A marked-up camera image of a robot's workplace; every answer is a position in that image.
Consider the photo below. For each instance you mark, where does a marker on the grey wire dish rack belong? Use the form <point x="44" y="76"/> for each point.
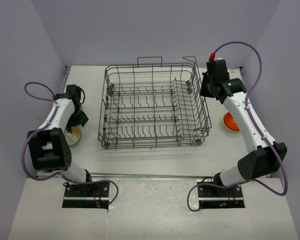
<point x="152" y="104"/>

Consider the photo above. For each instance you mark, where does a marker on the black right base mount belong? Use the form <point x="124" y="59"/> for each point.
<point x="210" y="197"/>

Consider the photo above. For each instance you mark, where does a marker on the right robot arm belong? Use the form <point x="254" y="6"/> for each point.
<point x="264" y="153"/>

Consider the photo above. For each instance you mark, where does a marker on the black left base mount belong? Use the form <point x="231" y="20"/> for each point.
<point x="86" y="196"/>

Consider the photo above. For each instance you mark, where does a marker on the yellow checkered bowl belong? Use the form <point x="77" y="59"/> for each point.
<point x="230" y="128"/>

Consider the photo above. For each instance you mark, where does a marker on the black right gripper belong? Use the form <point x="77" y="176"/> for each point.
<point x="203" y="92"/>

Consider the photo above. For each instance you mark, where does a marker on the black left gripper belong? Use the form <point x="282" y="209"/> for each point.
<point x="81" y="120"/>

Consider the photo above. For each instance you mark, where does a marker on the white floral bowl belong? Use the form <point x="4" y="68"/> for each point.
<point x="73" y="137"/>

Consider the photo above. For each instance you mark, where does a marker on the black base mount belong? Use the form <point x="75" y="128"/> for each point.
<point x="86" y="196"/>
<point x="210" y="197"/>

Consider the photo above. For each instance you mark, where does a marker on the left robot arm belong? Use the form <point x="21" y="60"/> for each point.
<point x="46" y="153"/>

